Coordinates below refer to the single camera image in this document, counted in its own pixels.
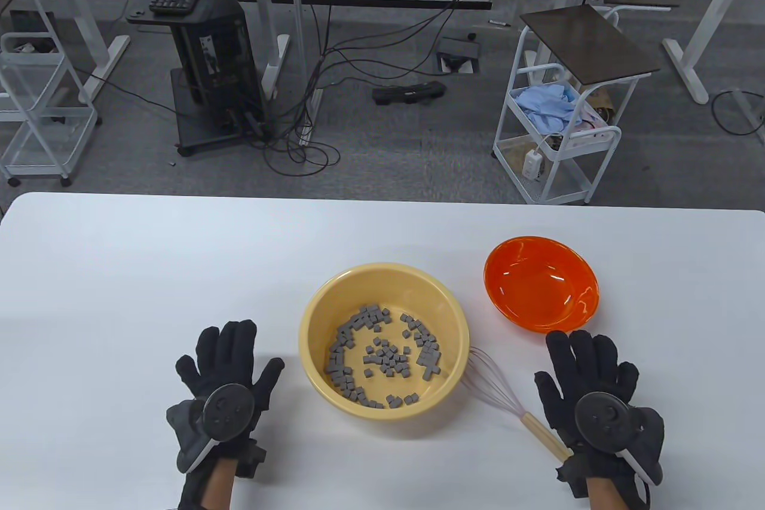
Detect floor socket box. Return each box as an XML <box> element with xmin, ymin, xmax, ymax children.
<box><xmin>434</xmin><ymin>36</ymin><xmax>482</xmax><ymax>74</ymax></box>

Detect grey left hand controller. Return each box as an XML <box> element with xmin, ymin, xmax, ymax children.
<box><xmin>166</xmin><ymin>383</ymin><xmax>253</xmax><ymax>475</ymax></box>

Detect person's left hand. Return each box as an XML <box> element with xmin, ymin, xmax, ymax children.
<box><xmin>175</xmin><ymin>320</ymin><xmax>286</xmax><ymax>466</ymax></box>

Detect white wire cart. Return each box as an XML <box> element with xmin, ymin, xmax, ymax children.
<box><xmin>0</xmin><ymin>0</ymin><xmax>99</xmax><ymax>188</ymax></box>

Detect wire whisk with wooden handle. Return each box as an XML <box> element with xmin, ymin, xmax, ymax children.
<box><xmin>468</xmin><ymin>349</ymin><xmax>574</xmax><ymax>463</ymax></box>

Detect person's right hand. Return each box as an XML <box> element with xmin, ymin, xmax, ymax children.
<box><xmin>534</xmin><ymin>329</ymin><xmax>640</xmax><ymax>463</ymax></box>

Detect person's right forearm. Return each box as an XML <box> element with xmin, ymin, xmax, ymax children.
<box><xmin>586</xmin><ymin>474</ymin><xmax>625</xmax><ymax>510</ymax></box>

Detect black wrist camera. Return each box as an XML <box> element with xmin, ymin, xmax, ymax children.
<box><xmin>556</xmin><ymin>453</ymin><xmax>592</xmax><ymax>497</ymax></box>
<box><xmin>233</xmin><ymin>441</ymin><xmax>268</xmax><ymax>480</ymax></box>

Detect yellow plastic basin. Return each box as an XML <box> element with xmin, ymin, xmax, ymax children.
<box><xmin>298</xmin><ymin>262</ymin><xmax>471</xmax><ymax>422</ymax></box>

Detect black power strip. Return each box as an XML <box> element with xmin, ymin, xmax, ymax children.
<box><xmin>372</xmin><ymin>81</ymin><xmax>448</xmax><ymax>106</ymax></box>

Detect grey right hand controller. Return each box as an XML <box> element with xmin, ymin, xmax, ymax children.
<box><xmin>574</xmin><ymin>392</ymin><xmax>665</xmax><ymax>487</ymax></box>

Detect black floor cable bundle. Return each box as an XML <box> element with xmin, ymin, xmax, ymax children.
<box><xmin>248</xmin><ymin>0</ymin><xmax>527</xmax><ymax>177</ymax></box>

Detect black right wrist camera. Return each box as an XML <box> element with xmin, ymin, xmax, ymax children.
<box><xmin>556</xmin><ymin>453</ymin><xmax>592</xmax><ymax>497</ymax></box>

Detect white cart with brown top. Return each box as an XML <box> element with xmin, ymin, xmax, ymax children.
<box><xmin>492</xmin><ymin>4</ymin><xmax>662</xmax><ymax>206</ymax></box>

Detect person's left forearm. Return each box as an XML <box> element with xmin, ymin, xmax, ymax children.
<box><xmin>200</xmin><ymin>459</ymin><xmax>240</xmax><ymax>510</ymax></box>

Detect blue cloth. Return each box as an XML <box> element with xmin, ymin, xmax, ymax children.
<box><xmin>515</xmin><ymin>84</ymin><xmax>580</xmax><ymax>134</ymax></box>

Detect orange plastic bowl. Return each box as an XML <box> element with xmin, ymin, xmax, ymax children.
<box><xmin>484</xmin><ymin>236</ymin><xmax>600</xmax><ymax>336</ymax></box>

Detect grey hand controller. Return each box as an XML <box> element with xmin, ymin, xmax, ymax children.
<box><xmin>166</xmin><ymin>383</ymin><xmax>253</xmax><ymax>475</ymax></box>
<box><xmin>574</xmin><ymin>392</ymin><xmax>665</xmax><ymax>487</ymax></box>

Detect black computer cart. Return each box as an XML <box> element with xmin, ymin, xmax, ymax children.
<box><xmin>127</xmin><ymin>0</ymin><xmax>277</xmax><ymax>158</ymax></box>

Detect black cable loop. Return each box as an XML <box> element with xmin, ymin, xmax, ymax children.
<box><xmin>710</xmin><ymin>88</ymin><xmax>765</xmax><ymax>137</ymax></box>

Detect pile of grey toy blocks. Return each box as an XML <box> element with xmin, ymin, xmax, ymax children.
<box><xmin>325</xmin><ymin>306</ymin><xmax>443</xmax><ymax>409</ymax></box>

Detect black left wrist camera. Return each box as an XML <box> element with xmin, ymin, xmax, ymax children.
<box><xmin>233</xmin><ymin>441</ymin><xmax>268</xmax><ymax>480</ymax></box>

